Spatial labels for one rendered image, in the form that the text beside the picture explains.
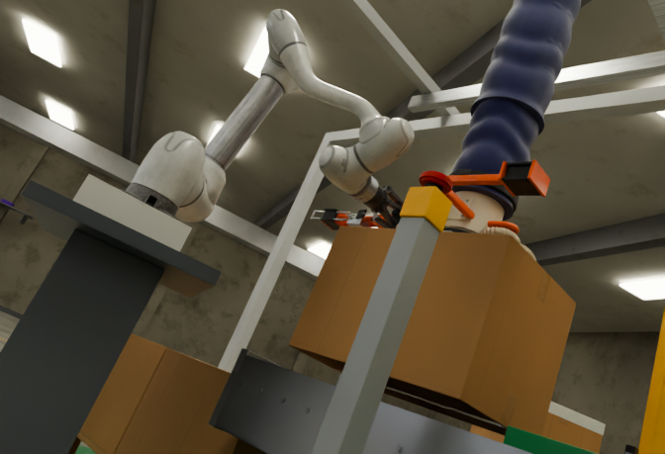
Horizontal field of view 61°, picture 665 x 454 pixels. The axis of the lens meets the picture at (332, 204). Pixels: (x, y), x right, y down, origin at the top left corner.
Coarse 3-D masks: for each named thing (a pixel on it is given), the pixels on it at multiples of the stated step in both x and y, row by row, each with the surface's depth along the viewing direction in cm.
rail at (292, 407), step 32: (256, 384) 143; (288, 384) 136; (320, 384) 129; (224, 416) 145; (256, 416) 137; (288, 416) 130; (320, 416) 124; (384, 416) 113; (416, 416) 109; (288, 448) 125; (384, 448) 110; (416, 448) 105; (448, 448) 101; (480, 448) 97; (512, 448) 94
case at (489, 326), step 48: (336, 240) 175; (384, 240) 161; (480, 240) 139; (336, 288) 164; (432, 288) 141; (480, 288) 131; (528, 288) 139; (336, 336) 153; (432, 336) 133; (480, 336) 125; (528, 336) 139; (432, 384) 126; (480, 384) 125; (528, 384) 139
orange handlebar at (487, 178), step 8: (448, 176) 150; (456, 176) 148; (464, 176) 146; (472, 176) 144; (480, 176) 142; (488, 176) 141; (496, 176) 139; (456, 184) 148; (464, 184) 146; (472, 184) 145; (480, 184) 143; (488, 184) 141; (496, 184) 140; (456, 200) 158; (456, 208) 161; (464, 208) 161; (344, 216) 209; (368, 216) 200; (472, 216) 163; (344, 224) 213; (376, 224) 198; (488, 224) 164; (496, 224) 162; (504, 224) 160; (512, 224) 159
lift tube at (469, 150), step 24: (552, 72) 184; (480, 120) 179; (504, 120) 174; (528, 120) 175; (480, 144) 173; (504, 144) 171; (528, 144) 176; (456, 168) 175; (480, 168) 168; (480, 192) 167; (504, 216) 175
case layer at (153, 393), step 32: (128, 352) 225; (160, 352) 209; (128, 384) 212; (160, 384) 198; (192, 384) 186; (224, 384) 176; (96, 416) 215; (128, 416) 201; (160, 416) 188; (192, 416) 177; (128, 448) 191; (160, 448) 179; (192, 448) 170; (224, 448) 161; (256, 448) 163
